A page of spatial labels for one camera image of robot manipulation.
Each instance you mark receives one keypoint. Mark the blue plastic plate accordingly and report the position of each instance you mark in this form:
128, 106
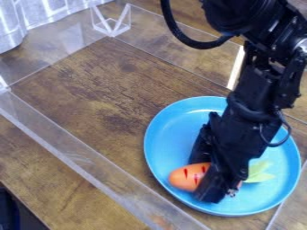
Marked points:
169, 141

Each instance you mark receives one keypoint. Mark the orange toy carrot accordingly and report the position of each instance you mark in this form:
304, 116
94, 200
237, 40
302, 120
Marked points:
186, 177

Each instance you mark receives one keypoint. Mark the clear acrylic barrier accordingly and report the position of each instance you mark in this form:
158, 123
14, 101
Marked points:
76, 74
160, 214

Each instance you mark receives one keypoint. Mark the clear acrylic corner bracket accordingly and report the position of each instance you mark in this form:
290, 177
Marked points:
109, 26

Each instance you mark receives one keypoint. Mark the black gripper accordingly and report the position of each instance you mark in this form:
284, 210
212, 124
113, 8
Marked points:
234, 138

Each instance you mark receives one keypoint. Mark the white checkered curtain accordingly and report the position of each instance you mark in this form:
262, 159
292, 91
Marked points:
22, 15

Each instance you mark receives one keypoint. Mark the clear acrylic back barrier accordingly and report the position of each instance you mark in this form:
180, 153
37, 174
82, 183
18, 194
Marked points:
76, 74

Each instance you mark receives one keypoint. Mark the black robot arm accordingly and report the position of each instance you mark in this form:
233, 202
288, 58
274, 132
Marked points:
274, 28

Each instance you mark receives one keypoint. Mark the clear acrylic front barrier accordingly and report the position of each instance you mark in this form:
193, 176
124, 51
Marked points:
160, 214

